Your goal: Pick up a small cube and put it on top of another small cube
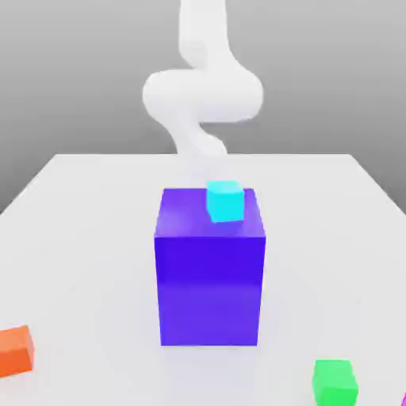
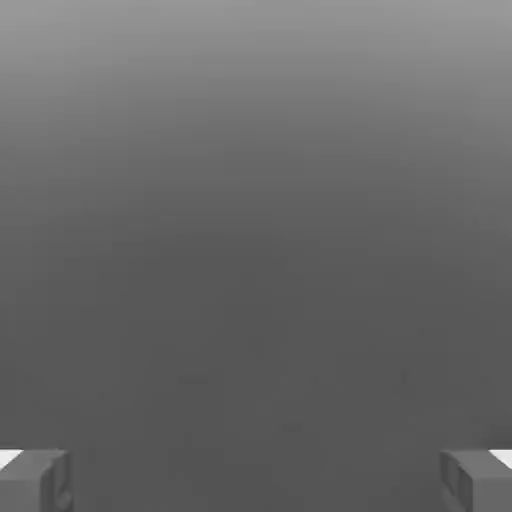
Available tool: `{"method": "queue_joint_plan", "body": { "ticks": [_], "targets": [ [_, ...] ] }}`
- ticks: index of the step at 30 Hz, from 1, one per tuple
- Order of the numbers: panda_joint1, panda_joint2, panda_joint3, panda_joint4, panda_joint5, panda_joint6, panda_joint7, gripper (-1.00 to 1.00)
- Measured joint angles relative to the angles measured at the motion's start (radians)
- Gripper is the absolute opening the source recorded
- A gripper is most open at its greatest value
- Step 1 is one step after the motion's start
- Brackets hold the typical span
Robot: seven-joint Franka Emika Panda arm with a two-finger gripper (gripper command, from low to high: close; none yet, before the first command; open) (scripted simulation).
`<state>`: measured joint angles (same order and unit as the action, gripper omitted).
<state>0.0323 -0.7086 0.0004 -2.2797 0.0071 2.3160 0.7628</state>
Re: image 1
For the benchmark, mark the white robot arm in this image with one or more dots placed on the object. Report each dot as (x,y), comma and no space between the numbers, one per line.
(203,92)

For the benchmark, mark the small cyan cube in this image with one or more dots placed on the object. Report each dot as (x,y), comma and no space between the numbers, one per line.
(225,203)

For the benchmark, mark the small green cube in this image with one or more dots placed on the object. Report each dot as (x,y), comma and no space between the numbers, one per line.
(334,383)

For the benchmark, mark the small orange cube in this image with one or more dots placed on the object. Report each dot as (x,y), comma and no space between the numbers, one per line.
(14,352)

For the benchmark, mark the large purple box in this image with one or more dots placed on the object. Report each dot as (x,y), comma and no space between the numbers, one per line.
(209,285)

